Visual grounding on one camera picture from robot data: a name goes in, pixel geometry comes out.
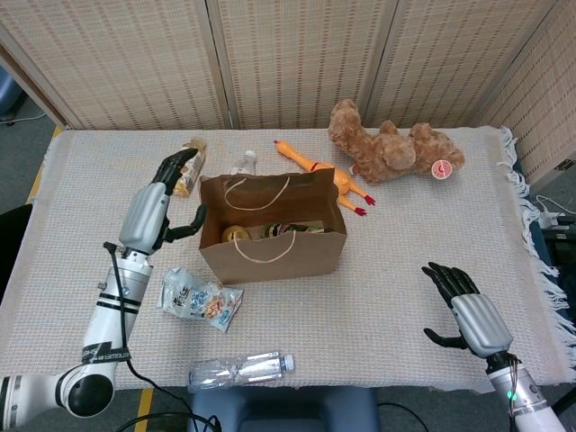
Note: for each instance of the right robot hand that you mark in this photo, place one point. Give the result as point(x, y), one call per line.
point(483, 324)

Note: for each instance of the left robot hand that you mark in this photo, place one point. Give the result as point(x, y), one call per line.
point(144, 220)

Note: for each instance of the yellow pear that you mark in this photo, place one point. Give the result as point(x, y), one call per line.
point(236, 233)

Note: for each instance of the silver snack packet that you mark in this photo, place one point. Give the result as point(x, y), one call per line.
point(202, 301)

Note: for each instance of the brown snack packet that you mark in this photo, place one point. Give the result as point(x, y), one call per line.
point(310, 226)

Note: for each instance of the transparent plastic water bottle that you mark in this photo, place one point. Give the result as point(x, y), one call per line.
point(234, 371)

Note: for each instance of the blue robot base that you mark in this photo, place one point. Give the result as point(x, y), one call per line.
point(279, 409)

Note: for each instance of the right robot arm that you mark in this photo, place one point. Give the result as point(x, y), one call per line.
point(526, 405)

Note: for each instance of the amber tea bottle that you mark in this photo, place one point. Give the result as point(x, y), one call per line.
point(193, 175)

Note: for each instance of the clear bottle with white cap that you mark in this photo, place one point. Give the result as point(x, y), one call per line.
point(247, 161)

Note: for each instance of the brown paper shopping bag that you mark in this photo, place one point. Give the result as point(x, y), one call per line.
point(270, 270)

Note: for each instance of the beige woven tablecloth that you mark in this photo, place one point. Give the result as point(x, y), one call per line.
point(382, 279)

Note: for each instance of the black furniture piece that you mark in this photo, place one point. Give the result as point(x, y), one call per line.
point(13, 243)

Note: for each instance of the woven folding screen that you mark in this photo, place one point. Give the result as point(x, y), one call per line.
point(135, 67)

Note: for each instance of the blue office chair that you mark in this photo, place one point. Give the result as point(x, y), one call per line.
point(6, 94)

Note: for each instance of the brown teddy bear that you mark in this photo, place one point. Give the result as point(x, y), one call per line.
point(387, 153)

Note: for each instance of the yellow rubber chicken toy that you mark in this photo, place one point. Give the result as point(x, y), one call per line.
point(346, 182)

